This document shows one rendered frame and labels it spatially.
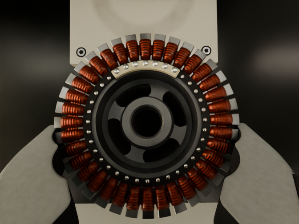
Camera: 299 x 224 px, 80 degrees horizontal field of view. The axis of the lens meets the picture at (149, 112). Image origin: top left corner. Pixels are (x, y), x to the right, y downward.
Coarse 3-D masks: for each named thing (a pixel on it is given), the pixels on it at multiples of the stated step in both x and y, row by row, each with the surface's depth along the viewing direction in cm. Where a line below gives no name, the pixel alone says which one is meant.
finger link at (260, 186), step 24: (240, 144) 9; (264, 144) 9; (240, 168) 8; (264, 168) 8; (288, 168) 8; (240, 192) 7; (264, 192) 7; (288, 192) 7; (216, 216) 7; (240, 216) 6; (264, 216) 6; (288, 216) 6
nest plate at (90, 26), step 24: (72, 0) 18; (96, 0) 18; (120, 0) 18; (144, 0) 18; (168, 0) 18; (192, 0) 18; (216, 0) 18; (72, 24) 18; (96, 24) 18; (120, 24) 18; (144, 24) 18; (168, 24) 18; (192, 24) 18; (216, 24) 18; (72, 48) 18; (96, 48) 18; (216, 48) 18
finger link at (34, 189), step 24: (48, 144) 10; (24, 168) 8; (48, 168) 8; (0, 192) 7; (24, 192) 7; (48, 192) 7; (0, 216) 6; (24, 216) 6; (48, 216) 6; (72, 216) 7
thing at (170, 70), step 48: (144, 48) 11; (192, 48) 11; (96, 96) 11; (144, 96) 12; (192, 96) 11; (96, 144) 11; (144, 144) 11; (192, 144) 11; (96, 192) 10; (144, 192) 10; (192, 192) 10
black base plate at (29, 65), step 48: (0, 0) 20; (48, 0) 20; (240, 0) 19; (288, 0) 19; (0, 48) 19; (48, 48) 19; (240, 48) 19; (288, 48) 19; (0, 96) 19; (48, 96) 19; (240, 96) 19; (288, 96) 19; (0, 144) 19; (288, 144) 19
